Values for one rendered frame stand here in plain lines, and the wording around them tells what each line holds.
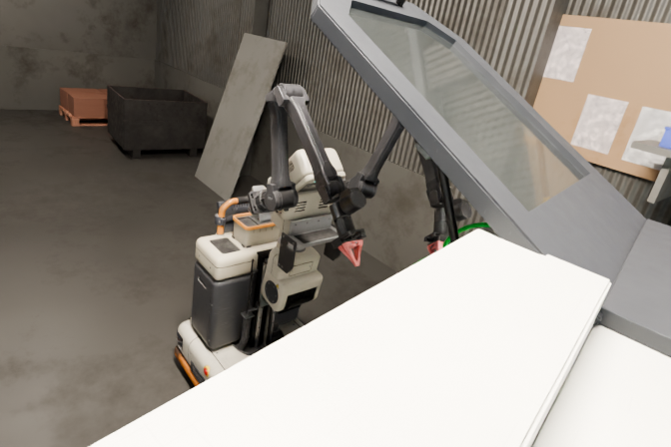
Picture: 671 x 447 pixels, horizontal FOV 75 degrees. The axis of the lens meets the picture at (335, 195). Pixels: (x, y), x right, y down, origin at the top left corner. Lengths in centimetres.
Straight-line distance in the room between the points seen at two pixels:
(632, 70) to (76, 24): 719
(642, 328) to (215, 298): 173
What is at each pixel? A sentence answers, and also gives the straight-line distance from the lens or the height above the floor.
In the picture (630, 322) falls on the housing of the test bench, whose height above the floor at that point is 150.
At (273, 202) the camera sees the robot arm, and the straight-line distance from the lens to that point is 158.
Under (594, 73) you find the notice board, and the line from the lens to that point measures 296.
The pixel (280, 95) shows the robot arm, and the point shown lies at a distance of 150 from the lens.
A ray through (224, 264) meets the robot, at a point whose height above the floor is 78.
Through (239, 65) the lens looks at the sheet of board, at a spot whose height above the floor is 132.
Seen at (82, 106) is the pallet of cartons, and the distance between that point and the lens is 723.
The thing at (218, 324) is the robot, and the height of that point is 45.
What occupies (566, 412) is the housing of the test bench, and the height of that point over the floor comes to 147.
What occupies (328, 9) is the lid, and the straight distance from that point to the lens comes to 102.
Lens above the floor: 183
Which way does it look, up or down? 20 degrees down
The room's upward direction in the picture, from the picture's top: 10 degrees clockwise
